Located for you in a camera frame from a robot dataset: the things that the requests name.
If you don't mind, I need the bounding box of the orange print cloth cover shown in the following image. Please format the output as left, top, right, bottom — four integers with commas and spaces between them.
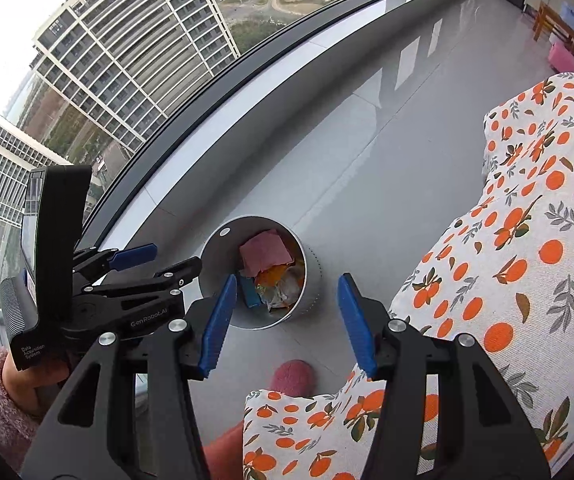
242, 72, 574, 480

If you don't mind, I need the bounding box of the person's left hand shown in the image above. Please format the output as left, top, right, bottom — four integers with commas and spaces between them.
1, 347, 71, 398

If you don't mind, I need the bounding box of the pink fuzzy slipper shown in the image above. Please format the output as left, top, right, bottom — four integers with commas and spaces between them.
272, 360, 318, 395

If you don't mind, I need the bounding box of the pink paper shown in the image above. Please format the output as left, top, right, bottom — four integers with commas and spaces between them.
238, 229, 293, 277

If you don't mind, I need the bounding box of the black window frame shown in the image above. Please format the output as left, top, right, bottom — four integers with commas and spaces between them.
82, 0, 484, 243

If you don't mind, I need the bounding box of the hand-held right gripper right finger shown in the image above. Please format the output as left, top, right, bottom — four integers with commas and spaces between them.
337, 273, 551, 480

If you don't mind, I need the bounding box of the wooden chair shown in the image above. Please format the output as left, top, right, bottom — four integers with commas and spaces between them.
533, 0, 574, 57

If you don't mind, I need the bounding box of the orange plastic bag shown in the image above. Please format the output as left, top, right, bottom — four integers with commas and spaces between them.
254, 265, 291, 292

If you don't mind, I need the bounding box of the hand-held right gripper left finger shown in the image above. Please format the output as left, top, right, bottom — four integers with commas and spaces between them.
20, 274, 238, 480

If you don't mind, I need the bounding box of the round metal trash can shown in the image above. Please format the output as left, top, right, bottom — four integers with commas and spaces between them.
198, 215, 323, 331

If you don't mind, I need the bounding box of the person's left leg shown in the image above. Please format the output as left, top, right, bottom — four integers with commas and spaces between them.
202, 420, 246, 480

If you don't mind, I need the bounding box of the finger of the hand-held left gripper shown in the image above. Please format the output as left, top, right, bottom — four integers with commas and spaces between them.
72, 243, 158, 282
81, 256, 203, 302

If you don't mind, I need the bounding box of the pink stool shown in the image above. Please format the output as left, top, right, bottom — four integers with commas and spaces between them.
548, 42, 574, 75

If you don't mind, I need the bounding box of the high-rise building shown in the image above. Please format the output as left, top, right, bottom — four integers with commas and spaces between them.
32, 0, 241, 162
0, 110, 109, 306

